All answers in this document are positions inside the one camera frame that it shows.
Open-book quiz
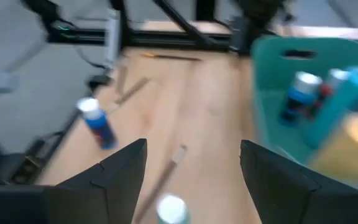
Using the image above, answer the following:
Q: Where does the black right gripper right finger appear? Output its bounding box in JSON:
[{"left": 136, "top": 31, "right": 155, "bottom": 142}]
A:
[{"left": 239, "top": 139, "right": 358, "bottom": 224}]

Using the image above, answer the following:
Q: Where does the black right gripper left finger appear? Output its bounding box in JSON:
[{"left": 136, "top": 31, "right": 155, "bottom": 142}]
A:
[{"left": 0, "top": 138, "right": 149, "bottom": 224}]

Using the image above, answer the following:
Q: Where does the black paintbrush silver ferrule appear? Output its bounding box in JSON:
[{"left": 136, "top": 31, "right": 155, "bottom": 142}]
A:
[{"left": 132, "top": 144, "right": 188, "bottom": 224}]

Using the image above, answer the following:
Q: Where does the small light blue paint bottle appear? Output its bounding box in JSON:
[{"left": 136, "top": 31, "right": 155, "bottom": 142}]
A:
[{"left": 156, "top": 193, "right": 191, "bottom": 224}]

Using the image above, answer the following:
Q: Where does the large teal paint bottle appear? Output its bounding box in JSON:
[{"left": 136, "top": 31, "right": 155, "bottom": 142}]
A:
[{"left": 303, "top": 51, "right": 358, "bottom": 149}]

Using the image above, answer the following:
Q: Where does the large yellow paint bottle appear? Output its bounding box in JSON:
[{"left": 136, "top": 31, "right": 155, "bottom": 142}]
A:
[{"left": 309, "top": 113, "right": 358, "bottom": 184}]

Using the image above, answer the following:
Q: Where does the small red paint bottle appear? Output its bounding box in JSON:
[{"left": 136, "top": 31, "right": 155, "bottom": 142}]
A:
[{"left": 317, "top": 68, "right": 352, "bottom": 103}]

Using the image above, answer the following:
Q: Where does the small black paintbrush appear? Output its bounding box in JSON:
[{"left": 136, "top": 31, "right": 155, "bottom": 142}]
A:
[{"left": 114, "top": 77, "right": 151, "bottom": 106}]

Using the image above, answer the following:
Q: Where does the teal plastic caddy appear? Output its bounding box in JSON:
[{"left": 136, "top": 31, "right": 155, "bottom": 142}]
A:
[{"left": 249, "top": 34, "right": 358, "bottom": 194}]

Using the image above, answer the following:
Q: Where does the long black gold-tipped paintbrush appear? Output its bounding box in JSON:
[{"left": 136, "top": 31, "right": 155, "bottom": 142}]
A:
[{"left": 141, "top": 52, "right": 202, "bottom": 62}]

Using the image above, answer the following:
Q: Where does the person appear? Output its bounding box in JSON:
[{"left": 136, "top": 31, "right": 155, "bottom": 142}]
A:
[{"left": 20, "top": 0, "right": 63, "bottom": 24}]

